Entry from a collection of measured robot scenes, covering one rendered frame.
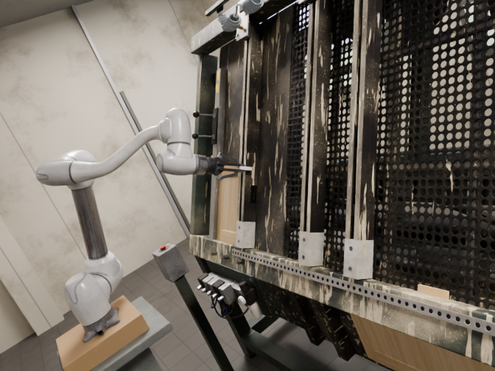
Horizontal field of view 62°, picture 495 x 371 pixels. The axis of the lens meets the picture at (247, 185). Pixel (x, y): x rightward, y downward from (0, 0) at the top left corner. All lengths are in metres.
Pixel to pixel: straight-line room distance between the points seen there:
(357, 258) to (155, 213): 4.26
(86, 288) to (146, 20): 4.18
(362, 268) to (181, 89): 4.55
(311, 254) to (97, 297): 1.07
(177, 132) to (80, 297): 0.90
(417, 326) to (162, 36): 4.99
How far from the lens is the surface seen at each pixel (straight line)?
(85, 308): 2.13
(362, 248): 1.39
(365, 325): 1.97
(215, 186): 2.29
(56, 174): 1.97
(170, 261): 2.42
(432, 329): 1.27
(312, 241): 1.57
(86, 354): 2.09
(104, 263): 2.24
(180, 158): 1.75
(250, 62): 2.05
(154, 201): 5.42
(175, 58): 5.72
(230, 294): 2.08
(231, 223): 2.17
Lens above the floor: 1.65
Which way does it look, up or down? 14 degrees down
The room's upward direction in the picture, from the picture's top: 24 degrees counter-clockwise
